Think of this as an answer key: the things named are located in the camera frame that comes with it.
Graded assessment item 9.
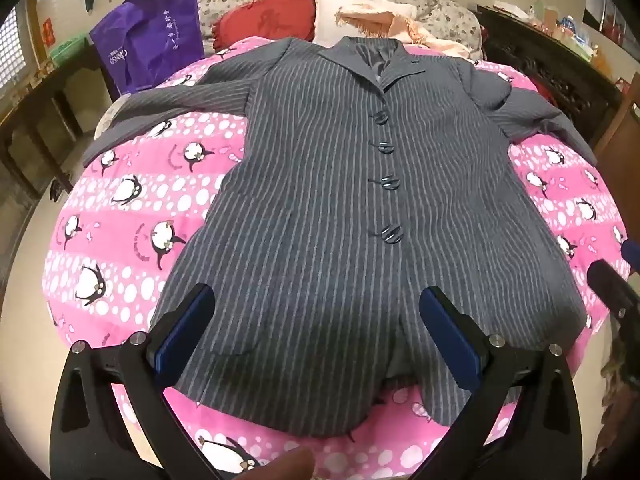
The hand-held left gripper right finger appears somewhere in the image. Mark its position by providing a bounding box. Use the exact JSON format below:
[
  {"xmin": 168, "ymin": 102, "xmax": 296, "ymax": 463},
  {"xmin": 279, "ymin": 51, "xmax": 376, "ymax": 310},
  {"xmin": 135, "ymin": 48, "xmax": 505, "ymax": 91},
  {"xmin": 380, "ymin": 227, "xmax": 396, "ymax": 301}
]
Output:
[{"xmin": 419, "ymin": 286, "xmax": 586, "ymax": 480}]

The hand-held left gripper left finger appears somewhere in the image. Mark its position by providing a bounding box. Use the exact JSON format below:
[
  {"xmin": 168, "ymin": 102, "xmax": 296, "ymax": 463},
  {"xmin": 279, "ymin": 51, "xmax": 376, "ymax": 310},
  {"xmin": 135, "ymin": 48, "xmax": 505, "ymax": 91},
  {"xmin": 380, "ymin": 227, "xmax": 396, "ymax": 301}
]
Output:
[{"xmin": 49, "ymin": 282, "xmax": 217, "ymax": 480}]

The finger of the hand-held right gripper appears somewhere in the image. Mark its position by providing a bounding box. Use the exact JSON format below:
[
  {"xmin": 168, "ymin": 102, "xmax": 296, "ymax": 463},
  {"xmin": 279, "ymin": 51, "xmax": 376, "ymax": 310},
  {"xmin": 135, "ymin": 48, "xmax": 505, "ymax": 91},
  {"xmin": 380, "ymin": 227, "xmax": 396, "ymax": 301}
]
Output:
[{"xmin": 586, "ymin": 259, "xmax": 640, "ymax": 323}]

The grey striped suit jacket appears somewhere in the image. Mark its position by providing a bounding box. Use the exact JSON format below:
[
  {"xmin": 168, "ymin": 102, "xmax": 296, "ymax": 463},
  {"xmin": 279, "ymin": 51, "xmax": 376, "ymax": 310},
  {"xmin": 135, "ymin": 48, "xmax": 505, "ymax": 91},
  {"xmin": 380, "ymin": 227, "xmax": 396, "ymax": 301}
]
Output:
[{"xmin": 82, "ymin": 36, "xmax": 598, "ymax": 438}]

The person's right forearm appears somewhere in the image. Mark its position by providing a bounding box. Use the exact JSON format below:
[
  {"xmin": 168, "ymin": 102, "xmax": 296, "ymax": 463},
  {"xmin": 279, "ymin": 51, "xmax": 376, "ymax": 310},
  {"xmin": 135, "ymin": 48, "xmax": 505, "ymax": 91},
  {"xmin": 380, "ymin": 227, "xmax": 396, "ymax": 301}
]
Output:
[{"xmin": 602, "ymin": 327, "xmax": 640, "ymax": 413}]

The person's left hand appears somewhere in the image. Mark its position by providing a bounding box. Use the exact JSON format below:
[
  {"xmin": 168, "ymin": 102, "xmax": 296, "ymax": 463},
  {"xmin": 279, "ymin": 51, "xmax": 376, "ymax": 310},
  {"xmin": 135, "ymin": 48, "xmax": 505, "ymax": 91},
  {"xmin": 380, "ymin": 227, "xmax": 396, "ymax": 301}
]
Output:
[{"xmin": 260, "ymin": 447, "xmax": 316, "ymax": 480}]

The pink penguin print blanket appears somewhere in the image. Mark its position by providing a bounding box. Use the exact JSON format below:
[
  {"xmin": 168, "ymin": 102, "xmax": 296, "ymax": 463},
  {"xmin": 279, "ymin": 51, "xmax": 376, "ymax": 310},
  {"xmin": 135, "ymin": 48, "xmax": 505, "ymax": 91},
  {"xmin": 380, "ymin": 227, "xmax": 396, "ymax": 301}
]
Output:
[{"xmin": 42, "ymin": 35, "xmax": 631, "ymax": 480}]

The brown wooden panel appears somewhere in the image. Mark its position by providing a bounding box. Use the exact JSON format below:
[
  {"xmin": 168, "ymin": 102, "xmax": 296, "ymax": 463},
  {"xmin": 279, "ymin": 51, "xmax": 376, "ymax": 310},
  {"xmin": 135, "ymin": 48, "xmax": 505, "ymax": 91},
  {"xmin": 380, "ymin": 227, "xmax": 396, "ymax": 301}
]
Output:
[{"xmin": 592, "ymin": 75, "xmax": 640, "ymax": 171}]

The dark carved wooden cabinet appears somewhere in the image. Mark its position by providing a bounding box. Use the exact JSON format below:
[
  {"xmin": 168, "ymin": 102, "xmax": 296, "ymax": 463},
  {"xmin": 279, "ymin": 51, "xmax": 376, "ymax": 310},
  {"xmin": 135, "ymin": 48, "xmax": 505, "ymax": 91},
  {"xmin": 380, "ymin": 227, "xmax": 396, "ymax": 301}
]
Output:
[{"xmin": 475, "ymin": 4, "xmax": 626, "ymax": 146}]

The dark wooden desk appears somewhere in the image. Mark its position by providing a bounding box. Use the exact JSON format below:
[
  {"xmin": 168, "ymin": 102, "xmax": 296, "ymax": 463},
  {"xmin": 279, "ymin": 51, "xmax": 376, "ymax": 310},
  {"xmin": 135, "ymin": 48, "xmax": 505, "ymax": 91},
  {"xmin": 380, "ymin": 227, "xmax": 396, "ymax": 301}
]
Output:
[{"xmin": 0, "ymin": 45, "xmax": 121, "ymax": 196}]

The pile of boxes and bottles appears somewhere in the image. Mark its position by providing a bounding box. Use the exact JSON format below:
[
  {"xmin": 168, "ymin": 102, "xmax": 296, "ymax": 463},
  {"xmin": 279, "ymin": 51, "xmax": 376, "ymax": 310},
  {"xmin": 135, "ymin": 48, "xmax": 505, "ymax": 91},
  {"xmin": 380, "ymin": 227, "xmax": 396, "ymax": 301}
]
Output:
[{"xmin": 492, "ymin": 0, "xmax": 621, "ymax": 71}]

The purple tote bag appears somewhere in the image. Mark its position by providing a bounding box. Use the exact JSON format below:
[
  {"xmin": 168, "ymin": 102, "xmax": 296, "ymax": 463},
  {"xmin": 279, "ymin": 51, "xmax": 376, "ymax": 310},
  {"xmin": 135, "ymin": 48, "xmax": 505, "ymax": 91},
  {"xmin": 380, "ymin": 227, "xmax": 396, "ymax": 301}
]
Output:
[{"xmin": 89, "ymin": 0, "xmax": 205, "ymax": 101}]

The green plastic basket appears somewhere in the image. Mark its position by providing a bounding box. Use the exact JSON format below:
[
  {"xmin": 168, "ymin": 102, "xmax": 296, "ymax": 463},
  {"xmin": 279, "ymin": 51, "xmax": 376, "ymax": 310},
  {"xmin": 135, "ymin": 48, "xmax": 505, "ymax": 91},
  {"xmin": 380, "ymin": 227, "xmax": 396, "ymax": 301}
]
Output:
[{"xmin": 50, "ymin": 32, "xmax": 93, "ymax": 63}]

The peach fringed towel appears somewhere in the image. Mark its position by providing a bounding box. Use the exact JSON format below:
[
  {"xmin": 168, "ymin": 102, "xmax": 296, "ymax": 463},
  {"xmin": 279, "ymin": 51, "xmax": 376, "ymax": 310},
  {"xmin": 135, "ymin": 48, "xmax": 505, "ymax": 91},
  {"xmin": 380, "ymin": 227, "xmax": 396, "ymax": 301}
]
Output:
[{"xmin": 335, "ymin": 2, "xmax": 473, "ymax": 58}]

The red heart-shaped pillow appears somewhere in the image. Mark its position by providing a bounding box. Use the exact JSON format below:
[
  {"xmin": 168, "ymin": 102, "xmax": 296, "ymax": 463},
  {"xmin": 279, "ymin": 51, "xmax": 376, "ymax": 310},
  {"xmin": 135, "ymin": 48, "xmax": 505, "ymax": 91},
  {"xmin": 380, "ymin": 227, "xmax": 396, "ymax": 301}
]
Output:
[{"xmin": 212, "ymin": 0, "xmax": 316, "ymax": 53}]

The window with blinds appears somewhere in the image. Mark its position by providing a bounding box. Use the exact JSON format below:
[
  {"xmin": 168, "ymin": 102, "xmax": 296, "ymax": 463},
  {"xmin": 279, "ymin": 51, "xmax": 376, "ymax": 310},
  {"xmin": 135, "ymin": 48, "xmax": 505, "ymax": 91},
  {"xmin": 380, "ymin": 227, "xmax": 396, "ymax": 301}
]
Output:
[{"xmin": 0, "ymin": 7, "xmax": 26, "ymax": 106}]

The white pillow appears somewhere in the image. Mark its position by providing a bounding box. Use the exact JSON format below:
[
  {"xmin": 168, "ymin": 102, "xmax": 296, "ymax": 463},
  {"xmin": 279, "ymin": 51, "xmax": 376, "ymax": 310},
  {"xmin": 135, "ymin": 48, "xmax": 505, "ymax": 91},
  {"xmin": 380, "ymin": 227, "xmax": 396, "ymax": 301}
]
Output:
[{"xmin": 312, "ymin": 0, "xmax": 418, "ymax": 48}]

